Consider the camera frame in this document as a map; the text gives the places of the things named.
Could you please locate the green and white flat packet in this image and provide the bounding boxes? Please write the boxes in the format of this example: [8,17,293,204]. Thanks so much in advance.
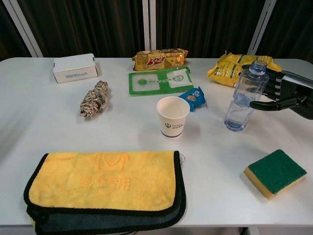
[128,66,195,96]

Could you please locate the bundle of twisted rope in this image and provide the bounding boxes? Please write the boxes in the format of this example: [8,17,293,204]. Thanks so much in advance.
[79,80,112,120]

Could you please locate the clear plastic water bottle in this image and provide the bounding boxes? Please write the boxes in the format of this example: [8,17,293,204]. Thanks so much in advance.
[224,59,270,132]

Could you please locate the yellow snack bag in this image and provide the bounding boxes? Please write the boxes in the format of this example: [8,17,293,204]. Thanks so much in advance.
[207,50,282,88]

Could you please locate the golden biscuit package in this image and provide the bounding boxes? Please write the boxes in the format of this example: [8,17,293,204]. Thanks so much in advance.
[132,48,189,71]

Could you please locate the white cardboard box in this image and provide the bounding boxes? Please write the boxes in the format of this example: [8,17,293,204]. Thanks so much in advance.
[52,53,99,84]

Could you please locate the dark pleated curtain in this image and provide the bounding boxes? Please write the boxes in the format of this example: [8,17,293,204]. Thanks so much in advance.
[0,0,313,65]

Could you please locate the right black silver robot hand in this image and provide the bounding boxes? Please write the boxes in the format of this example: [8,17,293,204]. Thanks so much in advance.
[241,64,313,120]

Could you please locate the white paper cup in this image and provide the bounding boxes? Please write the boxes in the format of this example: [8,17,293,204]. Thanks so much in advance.
[156,96,191,141]

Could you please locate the small blue snack packet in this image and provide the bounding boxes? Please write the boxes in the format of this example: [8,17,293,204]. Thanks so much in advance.
[178,86,208,113]

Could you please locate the white metal frame post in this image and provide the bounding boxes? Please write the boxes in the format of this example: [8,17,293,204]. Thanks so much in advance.
[1,0,44,58]
[142,0,157,51]
[246,0,278,56]

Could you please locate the green and yellow sponge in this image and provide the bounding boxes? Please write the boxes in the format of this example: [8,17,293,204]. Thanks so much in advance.
[244,149,308,200]

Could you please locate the yellow towel with black edge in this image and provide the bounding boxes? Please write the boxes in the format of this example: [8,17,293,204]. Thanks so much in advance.
[23,150,187,235]

